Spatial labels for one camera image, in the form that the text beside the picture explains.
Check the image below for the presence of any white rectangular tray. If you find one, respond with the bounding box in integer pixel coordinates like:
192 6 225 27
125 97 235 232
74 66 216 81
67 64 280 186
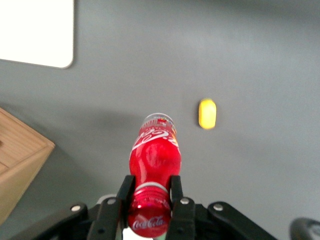
0 0 75 69

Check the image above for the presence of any wooden box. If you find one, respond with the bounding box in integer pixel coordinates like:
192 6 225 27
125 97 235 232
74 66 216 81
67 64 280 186
0 107 56 226

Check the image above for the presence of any red coke bottle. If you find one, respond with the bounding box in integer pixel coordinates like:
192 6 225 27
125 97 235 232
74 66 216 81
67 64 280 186
126 112 182 239

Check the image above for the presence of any yellow toy lemon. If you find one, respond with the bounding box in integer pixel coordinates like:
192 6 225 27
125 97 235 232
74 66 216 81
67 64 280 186
198 98 218 130

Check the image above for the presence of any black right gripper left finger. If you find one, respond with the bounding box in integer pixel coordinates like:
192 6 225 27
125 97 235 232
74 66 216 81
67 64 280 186
9 174 136 240

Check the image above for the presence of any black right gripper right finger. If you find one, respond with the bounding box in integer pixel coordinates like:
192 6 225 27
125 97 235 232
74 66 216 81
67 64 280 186
167 175 278 240

